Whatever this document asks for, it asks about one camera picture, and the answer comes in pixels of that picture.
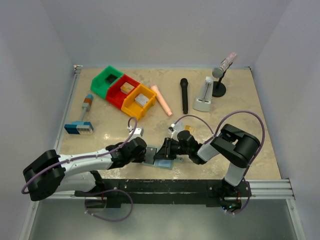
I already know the grey metronome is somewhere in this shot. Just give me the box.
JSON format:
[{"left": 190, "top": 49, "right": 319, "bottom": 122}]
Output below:
[{"left": 193, "top": 76, "right": 214, "bottom": 112}]

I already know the sage green card holder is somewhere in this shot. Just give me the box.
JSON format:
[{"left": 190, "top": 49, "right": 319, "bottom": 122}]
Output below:
[{"left": 141, "top": 157, "right": 183, "bottom": 170}]

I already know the glitter microphone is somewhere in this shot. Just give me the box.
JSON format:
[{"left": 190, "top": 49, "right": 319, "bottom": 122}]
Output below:
[{"left": 212, "top": 52, "right": 238, "bottom": 79}]

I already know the yellow plastic bin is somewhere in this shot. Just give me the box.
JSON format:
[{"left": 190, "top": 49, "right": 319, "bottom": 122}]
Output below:
[{"left": 121, "top": 84, "right": 157, "bottom": 120}]

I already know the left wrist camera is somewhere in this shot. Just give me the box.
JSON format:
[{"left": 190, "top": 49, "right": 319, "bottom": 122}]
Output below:
[{"left": 127, "top": 126, "right": 144, "bottom": 138}]

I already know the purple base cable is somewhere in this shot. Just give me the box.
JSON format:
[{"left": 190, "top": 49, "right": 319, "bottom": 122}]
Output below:
[{"left": 84, "top": 187, "right": 136, "bottom": 222}]

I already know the green plastic bin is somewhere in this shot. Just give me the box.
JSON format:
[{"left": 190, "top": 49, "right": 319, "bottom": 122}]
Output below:
[{"left": 90, "top": 65, "right": 124, "bottom": 99}]

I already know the aluminium frame rail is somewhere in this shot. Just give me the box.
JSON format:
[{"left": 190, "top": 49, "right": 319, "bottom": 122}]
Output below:
[{"left": 18, "top": 65, "right": 83, "bottom": 240}]

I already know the black microphone stand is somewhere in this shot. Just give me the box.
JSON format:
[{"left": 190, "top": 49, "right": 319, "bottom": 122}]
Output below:
[{"left": 212, "top": 64, "right": 226, "bottom": 98}]

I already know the block in yellow bin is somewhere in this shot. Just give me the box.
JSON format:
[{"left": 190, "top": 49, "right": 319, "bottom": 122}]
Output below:
[{"left": 134, "top": 93, "right": 149, "bottom": 108}]

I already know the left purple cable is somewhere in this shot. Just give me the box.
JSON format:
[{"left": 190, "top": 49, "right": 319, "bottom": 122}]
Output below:
[{"left": 20, "top": 116, "right": 139, "bottom": 195}]

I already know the black microphone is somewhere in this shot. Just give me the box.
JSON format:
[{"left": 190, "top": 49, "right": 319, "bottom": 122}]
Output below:
[{"left": 180, "top": 78, "right": 189, "bottom": 115}]

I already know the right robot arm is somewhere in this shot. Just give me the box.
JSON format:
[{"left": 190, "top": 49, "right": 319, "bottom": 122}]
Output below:
[{"left": 153, "top": 124, "right": 261, "bottom": 199}]

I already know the pink microphone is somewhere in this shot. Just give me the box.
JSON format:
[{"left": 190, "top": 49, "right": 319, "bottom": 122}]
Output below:
[{"left": 150, "top": 85, "right": 173, "bottom": 117}]

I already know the white credit card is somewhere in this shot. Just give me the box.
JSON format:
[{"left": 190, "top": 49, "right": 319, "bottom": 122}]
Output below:
[{"left": 171, "top": 121, "right": 185, "bottom": 139}]

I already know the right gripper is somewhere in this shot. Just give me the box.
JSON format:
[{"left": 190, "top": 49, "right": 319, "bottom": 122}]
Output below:
[{"left": 153, "top": 137, "right": 191, "bottom": 160}]

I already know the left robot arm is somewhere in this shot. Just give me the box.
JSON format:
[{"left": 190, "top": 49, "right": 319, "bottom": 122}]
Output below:
[{"left": 21, "top": 137, "right": 147, "bottom": 202}]

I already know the tan credit card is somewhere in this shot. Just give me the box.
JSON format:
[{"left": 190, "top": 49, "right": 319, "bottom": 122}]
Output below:
[{"left": 184, "top": 125, "right": 196, "bottom": 134}]

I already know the toy block hammer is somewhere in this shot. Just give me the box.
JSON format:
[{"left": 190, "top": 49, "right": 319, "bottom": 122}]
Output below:
[{"left": 64, "top": 94, "right": 94, "bottom": 135}]

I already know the block in red bin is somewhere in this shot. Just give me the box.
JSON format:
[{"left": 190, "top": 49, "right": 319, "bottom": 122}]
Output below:
[{"left": 120, "top": 82, "right": 135, "bottom": 95}]

